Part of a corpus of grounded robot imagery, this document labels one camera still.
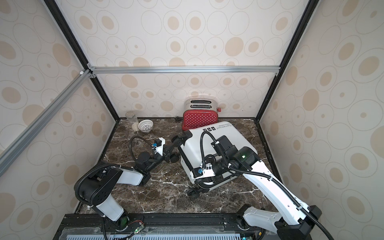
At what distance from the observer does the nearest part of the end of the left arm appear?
2.25ft

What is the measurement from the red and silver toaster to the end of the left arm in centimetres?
28

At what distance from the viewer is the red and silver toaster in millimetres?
1023
